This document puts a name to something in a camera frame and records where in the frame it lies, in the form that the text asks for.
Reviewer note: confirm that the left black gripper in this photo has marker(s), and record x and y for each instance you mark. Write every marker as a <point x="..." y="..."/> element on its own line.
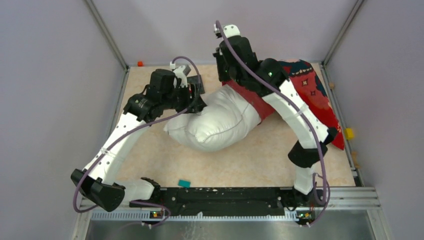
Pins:
<point x="194" y="105"/>

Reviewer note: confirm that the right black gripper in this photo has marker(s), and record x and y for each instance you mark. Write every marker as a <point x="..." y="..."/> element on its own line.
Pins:
<point x="223" y="77"/>

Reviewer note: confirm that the white pillow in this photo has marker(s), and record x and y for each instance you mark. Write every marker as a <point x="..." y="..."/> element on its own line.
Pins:
<point x="226" y="120"/>

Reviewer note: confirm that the red patterned pillowcase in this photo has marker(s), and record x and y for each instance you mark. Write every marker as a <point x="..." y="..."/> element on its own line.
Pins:
<point x="309" y="87"/>

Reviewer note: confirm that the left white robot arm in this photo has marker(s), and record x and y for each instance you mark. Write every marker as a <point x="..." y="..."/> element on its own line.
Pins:
<point x="167" y="96"/>

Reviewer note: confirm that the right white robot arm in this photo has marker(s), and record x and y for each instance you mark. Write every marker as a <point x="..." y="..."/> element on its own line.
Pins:
<point x="266" y="88"/>

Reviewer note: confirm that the teal small block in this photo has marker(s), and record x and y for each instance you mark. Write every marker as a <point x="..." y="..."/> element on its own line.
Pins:
<point x="184" y="183"/>

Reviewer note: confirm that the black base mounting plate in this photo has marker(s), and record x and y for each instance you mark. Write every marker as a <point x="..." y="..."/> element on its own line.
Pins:
<point x="234" y="201"/>

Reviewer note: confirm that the yellow small block right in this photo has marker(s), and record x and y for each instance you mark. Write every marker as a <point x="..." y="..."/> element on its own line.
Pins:
<point x="349" y="133"/>

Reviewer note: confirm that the wooden peg lower right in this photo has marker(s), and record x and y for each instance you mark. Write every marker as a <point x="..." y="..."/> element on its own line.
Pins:
<point x="354" y="157"/>

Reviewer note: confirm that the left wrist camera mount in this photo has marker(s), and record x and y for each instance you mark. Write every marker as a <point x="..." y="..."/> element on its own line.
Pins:
<point x="181" y="73"/>

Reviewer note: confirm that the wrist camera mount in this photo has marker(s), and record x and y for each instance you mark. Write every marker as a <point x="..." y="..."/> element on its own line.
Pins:
<point x="229" y="31"/>
<point x="181" y="73"/>

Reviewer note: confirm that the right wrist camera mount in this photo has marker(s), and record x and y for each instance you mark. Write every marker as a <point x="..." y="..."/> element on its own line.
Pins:
<point x="229" y="31"/>

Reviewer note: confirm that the aluminium front rail frame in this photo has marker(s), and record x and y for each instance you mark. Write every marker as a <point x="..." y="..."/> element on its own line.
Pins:
<point x="334" y="199"/>

